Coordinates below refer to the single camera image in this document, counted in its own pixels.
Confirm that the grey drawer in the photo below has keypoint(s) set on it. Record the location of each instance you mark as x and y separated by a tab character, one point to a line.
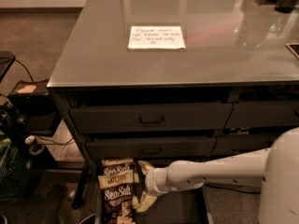
237	144
150	118
264	114
150	147

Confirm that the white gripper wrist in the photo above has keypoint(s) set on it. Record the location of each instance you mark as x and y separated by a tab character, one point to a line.
151	180

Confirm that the middle left grey drawer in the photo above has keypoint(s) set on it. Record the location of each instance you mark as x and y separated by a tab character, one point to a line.
150	147

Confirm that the black box with label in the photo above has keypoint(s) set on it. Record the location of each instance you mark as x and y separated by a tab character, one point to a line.
34	101

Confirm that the open bottom left drawer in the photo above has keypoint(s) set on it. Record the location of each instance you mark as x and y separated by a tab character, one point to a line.
186	207

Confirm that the middle right grey drawer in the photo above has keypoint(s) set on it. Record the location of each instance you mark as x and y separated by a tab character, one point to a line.
237	144

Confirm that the top left grey drawer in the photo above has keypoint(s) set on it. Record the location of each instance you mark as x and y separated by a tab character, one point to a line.
150	118

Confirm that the white handwritten paper note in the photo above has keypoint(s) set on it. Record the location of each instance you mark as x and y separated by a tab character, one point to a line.
156	37

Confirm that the green plastic crate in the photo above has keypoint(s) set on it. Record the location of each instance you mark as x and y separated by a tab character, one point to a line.
15	170

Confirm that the black chair edge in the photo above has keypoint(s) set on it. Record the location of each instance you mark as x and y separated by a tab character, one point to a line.
7	58

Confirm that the dark tablet on counter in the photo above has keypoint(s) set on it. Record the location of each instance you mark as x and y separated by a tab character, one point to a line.
294	49

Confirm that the brown sea salt chip bag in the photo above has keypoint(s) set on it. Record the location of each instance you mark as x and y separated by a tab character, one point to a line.
115	166
117	194

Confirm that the white round device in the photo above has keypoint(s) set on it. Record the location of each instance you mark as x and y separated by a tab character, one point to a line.
34	147

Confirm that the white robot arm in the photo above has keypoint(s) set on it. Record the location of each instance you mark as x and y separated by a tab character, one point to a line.
275	170

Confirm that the top right grey drawer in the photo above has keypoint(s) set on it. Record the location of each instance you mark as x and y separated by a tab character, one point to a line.
264	114

